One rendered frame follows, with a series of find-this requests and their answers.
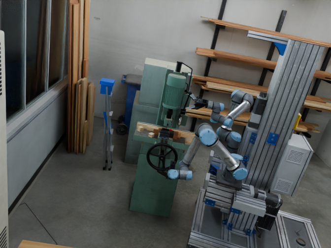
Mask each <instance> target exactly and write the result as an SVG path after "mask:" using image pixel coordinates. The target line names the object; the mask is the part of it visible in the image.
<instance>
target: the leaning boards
mask: <svg viewBox="0 0 331 248"><path fill-rule="evenodd" d="M89 10H90V0H69V27H68V78H67V130H66V150H68V153H70V151H71V152H73V151H74V152H76V154H78V153H79V152H80V153H82V152H83V154H84V153H85V151H86V146H88V145H89V144H90V142H91V140H92V135H93V123H94V107H95V92H96V86H94V83H90V82H88V49H89Z"/></svg>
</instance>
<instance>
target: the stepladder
mask: <svg viewBox="0 0 331 248"><path fill-rule="evenodd" d="M114 83H115V80H113V79H107V78H101V80H100V83H99V84H101V88H100V93H101V94H104V112H103V114H104V137H103V170H105V169H106V163H107V153H108V170H109V171H110V170H111V163H112V152H113V148H114V145H112V143H111V135H112V133H113V129H112V125H111V117H112V114H113V111H110V97H112V93H111V91H112V87H113V86H114Z"/></svg>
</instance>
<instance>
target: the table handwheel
mask: <svg viewBox="0 0 331 248"><path fill-rule="evenodd" d="M157 146H166V147H169V148H170V149H171V150H170V151H168V152H167V153H166V154H164V150H162V152H161V153H160V154H159V155H157V154H154V153H152V152H151V151H152V150H153V149H154V148H155V147H157ZM172 151H173V152H174V155H175V159H174V161H176V163H177V160H178V154H177V151H176V150H175V148H174V147H173V146H171V145H170V144H167V143H157V144H154V145H152V146H151V147H150V148H149V150H148V151H147V155H146V158H147V162H148V163H149V165H150V166H151V167H152V168H154V169H156V170H159V171H166V169H169V167H166V168H165V164H164V160H165V158H166V155H167V154H168V153H170V152H172ZM150 154H152V155H155V156H158V157H159V160H160V161H162V163H163V168H159V167H156V166H155V165H153V164H152V162H151V161H150V157H149V155H150Z"/></svg>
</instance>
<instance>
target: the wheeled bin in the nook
mask: <svg viewBox="0 0 331 248"><path fill-rule="evenodd" d="M124 78H125V80H123V79H124ZM141 82H142V75H135V74H127V75H123V76H122V80H121V83H125V84H127V94H126V110H125V115H120V116H119V118H118V123H119V124H118V125H117V126H116V132H117V133H118V134H119V135H125V134H126V133H127V132H129V129H130V122H131V116H132V107H133V102H134V98H135V94H136V90H137V91H140V88H141Z"/></svg>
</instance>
